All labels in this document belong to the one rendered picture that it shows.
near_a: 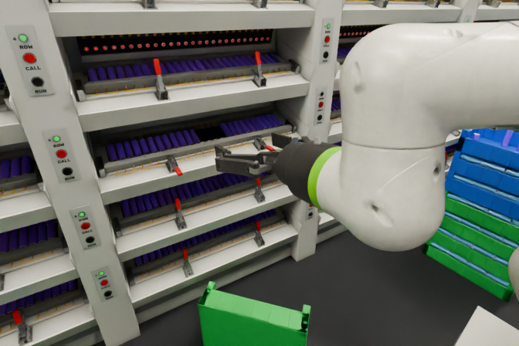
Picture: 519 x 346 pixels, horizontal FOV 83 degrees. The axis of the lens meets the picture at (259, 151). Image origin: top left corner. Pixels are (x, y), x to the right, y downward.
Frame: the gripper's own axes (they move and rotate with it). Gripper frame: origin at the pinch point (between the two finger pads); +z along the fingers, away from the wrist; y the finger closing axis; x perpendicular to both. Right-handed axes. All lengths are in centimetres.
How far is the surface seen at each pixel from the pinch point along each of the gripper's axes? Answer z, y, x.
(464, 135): -2, 80, -13
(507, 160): -14, 82, -20
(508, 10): 13, 135, 28
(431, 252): 7, 80, -64
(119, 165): 24.5, -24.7, -4.2
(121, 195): 21.8, -25.8, -10.9
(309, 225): 28, 35, -45
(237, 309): 7.7, -5.3, -46.0
